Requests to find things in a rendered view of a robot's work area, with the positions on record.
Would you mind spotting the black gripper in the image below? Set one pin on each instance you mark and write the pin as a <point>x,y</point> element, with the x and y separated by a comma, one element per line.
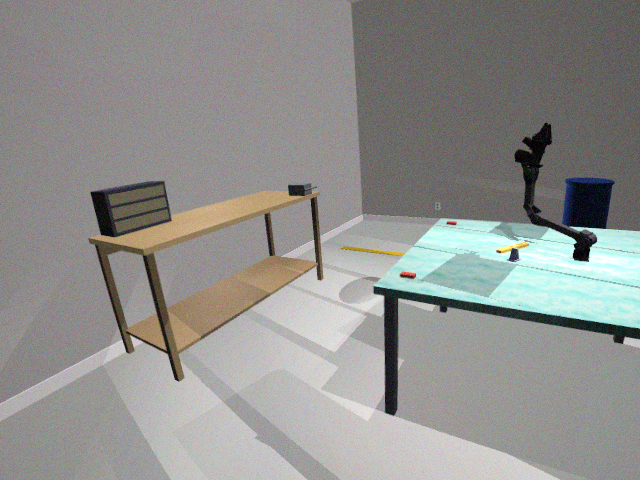
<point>542,139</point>

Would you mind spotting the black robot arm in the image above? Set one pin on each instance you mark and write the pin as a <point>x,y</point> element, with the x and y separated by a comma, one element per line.
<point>584,239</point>

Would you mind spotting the yellow bar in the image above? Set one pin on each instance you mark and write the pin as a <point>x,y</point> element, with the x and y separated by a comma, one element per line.
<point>509,248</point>

